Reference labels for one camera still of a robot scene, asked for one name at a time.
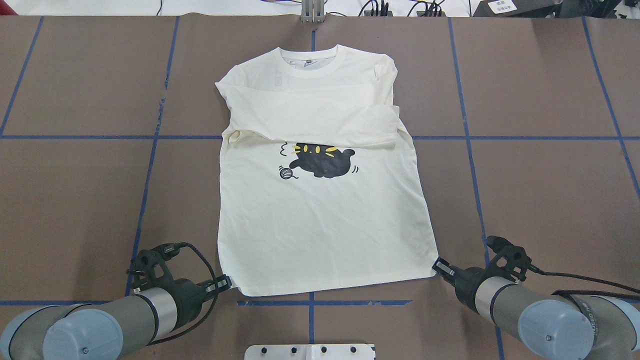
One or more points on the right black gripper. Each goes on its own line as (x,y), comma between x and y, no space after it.
(466,279)

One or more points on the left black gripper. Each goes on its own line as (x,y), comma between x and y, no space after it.
(187,296)

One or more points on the cream long-sleeve cat shirt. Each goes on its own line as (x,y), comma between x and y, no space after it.
(319,179)

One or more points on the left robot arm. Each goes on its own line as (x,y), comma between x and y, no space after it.
(112,330)

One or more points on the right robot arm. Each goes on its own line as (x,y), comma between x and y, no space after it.
(555,327)

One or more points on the black label box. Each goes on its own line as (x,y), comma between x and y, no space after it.
(517,9)

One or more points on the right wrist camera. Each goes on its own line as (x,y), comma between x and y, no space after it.
(510,262)

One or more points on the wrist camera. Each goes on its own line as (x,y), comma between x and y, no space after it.
(510,262)
(148,269)

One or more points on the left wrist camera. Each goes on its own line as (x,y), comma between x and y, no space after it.
(148,269)

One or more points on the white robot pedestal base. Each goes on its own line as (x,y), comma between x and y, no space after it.
(327,351)

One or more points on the aluminium frame post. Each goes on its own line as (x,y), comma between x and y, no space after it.
(313,11)

